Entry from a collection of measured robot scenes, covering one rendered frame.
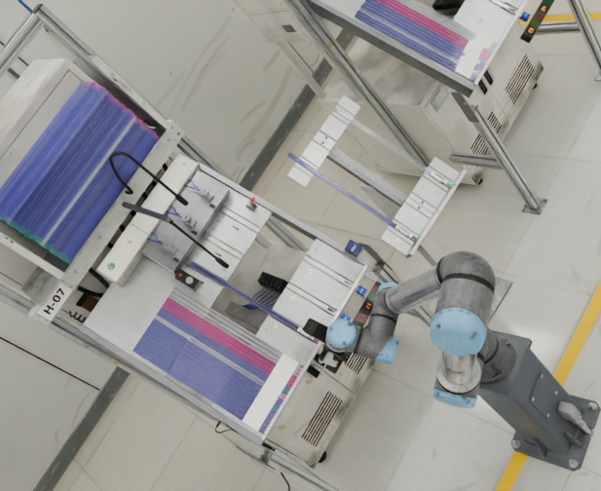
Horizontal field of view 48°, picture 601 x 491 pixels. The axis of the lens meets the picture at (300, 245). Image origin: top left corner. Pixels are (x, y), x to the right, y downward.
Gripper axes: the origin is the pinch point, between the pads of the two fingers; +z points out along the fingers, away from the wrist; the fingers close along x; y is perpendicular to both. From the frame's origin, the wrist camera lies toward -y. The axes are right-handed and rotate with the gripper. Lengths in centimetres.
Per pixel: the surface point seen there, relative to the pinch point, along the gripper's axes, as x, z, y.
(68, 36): 34, -34, -113
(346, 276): 23.7, 9.9, -7.1
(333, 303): 13.4, 9.8, -6.0
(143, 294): -17, 10, -62
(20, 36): 24, -42, -120
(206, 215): 16, 4, -57
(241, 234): 17.6, 9.8, -45.5
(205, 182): 25, 4, -65
